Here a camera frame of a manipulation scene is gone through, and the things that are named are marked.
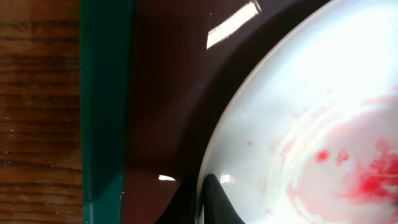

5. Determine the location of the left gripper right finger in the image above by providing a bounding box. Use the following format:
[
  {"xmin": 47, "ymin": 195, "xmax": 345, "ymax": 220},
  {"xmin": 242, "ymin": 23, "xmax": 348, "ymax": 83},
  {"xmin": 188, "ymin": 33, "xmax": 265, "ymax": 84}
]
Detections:
[{"xmin": 199, "ymin": 174, "xmax": 244, "ymax": 224}]

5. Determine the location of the teal plastic tray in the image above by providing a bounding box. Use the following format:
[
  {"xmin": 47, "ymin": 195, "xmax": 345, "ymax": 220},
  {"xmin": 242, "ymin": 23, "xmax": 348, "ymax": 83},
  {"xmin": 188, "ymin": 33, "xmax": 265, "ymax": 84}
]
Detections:
[{"xmin": 80, "ymin": 0, "xmax": 323, "ymax": 223}]

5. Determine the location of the light blue plate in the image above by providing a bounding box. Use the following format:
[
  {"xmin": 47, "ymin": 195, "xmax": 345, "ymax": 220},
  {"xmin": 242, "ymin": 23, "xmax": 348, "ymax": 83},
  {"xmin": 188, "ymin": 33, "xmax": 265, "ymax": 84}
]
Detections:
[{"xmin": 198, "ymin": 0, "xmax": 397, "ymax": 223}]

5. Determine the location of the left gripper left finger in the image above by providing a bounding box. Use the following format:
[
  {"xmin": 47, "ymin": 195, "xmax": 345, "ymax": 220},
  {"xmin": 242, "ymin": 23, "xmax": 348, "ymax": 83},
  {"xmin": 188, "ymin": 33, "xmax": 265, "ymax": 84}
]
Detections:
[{"xmin": 155, "ymin": 176, "xmax": 197, "ymax": 224}]

